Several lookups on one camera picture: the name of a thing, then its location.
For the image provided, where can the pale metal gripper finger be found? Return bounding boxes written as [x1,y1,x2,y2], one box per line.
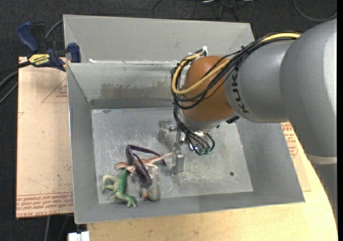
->
[170,150,186,177]
[157,119,175,144]

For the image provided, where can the grey metal bin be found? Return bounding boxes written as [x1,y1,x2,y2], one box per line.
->
[63,14,305,225]

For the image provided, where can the purple sunglasses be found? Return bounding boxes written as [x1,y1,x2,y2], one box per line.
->
[125,144,168,187]

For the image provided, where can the grey toy animal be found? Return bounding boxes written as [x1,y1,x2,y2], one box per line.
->
[139,180,162,202]

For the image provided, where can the brown toy dinosaur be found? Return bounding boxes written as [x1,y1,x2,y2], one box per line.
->
[114,152,174,176]

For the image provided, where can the green toy dinosaur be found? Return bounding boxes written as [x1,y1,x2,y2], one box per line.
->
[101,169,138,208]

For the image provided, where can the brown cardboard board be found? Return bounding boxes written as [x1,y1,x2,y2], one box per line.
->
[16,56,312,219]

